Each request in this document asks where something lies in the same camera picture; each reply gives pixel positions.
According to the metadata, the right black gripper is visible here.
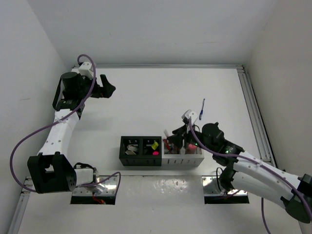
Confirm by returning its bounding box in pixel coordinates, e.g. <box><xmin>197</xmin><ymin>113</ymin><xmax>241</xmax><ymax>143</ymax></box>
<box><xmin>167</xmin><ymin>122</ymin><xmax>215</xmax><ymax>154</ymax></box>

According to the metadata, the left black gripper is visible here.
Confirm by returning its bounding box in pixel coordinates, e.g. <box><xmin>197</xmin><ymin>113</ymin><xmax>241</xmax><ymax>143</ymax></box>
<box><xmin>76</xmin><ymin>72</ymin><xmax>115</xmax><ymax>100</ymax></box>

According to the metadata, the small red gel pen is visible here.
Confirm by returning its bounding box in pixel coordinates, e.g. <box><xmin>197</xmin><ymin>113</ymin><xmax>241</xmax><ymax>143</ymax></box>
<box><xmin>162</xmin><ymin>139</ymin><xmax>172</xmax><ymax>154</ymax></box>

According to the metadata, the pink tape roll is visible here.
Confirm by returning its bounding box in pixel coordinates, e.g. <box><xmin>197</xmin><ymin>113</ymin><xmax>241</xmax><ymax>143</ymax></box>
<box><xmin>186</xmin><ymin>144</ymin><xmax>197</xmax><ymax>154</ymax></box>

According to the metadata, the yellow black highlighter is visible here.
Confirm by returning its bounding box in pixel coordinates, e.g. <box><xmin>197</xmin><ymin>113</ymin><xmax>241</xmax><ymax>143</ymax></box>
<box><xmin>151</xmin><ymin>141</ymin><xmax>159</xmax><ymax>150</ymax></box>

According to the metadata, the blue gel pen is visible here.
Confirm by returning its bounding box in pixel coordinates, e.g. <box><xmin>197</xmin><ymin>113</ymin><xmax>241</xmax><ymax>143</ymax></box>
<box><xmin>198</xmin><ymin>98</ymin><xmax>205</xmax><ymax>120</ymax></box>

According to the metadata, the white staple box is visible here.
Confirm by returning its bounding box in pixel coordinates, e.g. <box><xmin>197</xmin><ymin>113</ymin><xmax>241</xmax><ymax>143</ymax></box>
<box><xmin>127</xmin><ymin>144</ymin><xmax>138</xmax><ymax>152</ymax></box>

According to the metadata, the pink staple box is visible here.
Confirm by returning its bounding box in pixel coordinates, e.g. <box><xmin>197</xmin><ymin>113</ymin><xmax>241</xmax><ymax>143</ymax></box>
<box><xmin>125</xmin><ymin>150</ymin><xmax>137</xmax><ymax>156</ymax></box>

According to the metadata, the dark red gel pen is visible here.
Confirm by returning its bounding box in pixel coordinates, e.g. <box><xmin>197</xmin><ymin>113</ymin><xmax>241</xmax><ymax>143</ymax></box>
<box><xmin>164</xmin><ymin>129</ymin><xmax>170</xmax><ymax>137</ymax></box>

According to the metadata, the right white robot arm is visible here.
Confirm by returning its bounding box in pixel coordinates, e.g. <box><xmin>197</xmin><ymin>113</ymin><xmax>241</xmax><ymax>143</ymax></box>
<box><xmin>167</xmin><ymin>122</ymin><xmax>312</xmax><ymax>224</ymax></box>

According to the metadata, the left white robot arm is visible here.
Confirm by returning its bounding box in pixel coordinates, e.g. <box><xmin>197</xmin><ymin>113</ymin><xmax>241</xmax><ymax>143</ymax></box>
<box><xmin>27</xmin><ymin>72</ymin><xmax>116</xmax><ymax>194</ymax></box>

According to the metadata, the grey two-slot container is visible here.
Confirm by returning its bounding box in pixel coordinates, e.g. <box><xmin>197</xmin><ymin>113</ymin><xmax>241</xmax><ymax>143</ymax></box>
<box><xmin>161</xmin><ymin>141</ymin><xmax>205</xmax><ymax>168</ymax></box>

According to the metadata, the black two-slot container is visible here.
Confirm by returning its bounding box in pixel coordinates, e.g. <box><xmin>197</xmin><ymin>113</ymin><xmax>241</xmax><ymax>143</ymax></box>
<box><xmin>119</xmin><ymin>136</ymin><xmax>162</xmax><ymax>167</ymax></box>

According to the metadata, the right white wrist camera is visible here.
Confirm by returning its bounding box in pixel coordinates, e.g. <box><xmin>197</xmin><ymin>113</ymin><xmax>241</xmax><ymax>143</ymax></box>
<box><xmin>181</xmin><ymin>109</ymin><xmax>198</xmax><ymax>125</ymax></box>

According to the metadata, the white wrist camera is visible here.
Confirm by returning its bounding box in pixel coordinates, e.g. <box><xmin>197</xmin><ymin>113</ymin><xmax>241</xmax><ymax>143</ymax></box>
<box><xmin>78</xmin><ymin>62</ymin><xmax>94</xmax><ymax>80</ymax></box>
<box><xmin>181</xmin><ymin>109</ymin><xmax>198</xmax><ymax>125</ymax></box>

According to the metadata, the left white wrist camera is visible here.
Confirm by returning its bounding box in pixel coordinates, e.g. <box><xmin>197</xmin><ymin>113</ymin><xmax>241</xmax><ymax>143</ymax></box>
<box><xmin>78</xmin><ymin>62</ymin><xmax>94</xmax><ymax>80</ymax></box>

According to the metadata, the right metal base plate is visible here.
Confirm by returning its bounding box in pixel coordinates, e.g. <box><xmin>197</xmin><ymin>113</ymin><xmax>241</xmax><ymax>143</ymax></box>
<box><xmin>202</xmin><ymin>175</ymin><xmax>248</xmax><ymax>197</ymax></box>

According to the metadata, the metal base plate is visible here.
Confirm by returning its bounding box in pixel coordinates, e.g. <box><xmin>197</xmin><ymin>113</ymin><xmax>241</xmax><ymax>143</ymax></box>
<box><xmin>72</xmin><ymin>176</ymin><xmax>118</xmax><ymax>196</ymax></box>
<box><xmin>202</xmin><ymin>175</ymin><xmax>248</xmax><ymax>197</ymax></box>

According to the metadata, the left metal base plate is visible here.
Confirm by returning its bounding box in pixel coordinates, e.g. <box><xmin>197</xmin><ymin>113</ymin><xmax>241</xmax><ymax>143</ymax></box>
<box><xmin>72</xmin><ymin>176</ymin><xmax>118</xmax><ymax>196</ymax></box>

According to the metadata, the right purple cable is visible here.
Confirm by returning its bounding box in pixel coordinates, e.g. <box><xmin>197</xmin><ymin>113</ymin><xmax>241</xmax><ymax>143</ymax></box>
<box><xmin>189</xmin><ymin>117</ymin><xmax>312</xmax><ymax>234</ymax></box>

